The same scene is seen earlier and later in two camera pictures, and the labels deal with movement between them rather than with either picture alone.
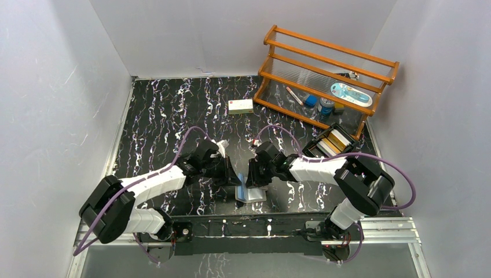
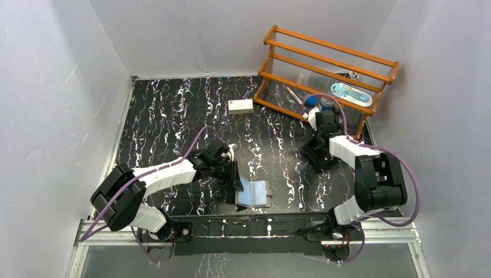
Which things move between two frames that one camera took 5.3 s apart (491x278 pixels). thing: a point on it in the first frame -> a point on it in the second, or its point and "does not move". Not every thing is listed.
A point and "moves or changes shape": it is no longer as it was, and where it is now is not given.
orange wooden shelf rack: [322, 83] does not move
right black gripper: [253, 178] -> [339, 130]
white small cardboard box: [240, 106] does not move
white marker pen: [299, 101] does not move
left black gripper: [226, 172] does not move
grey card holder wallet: [246, 195] moves or changes shape
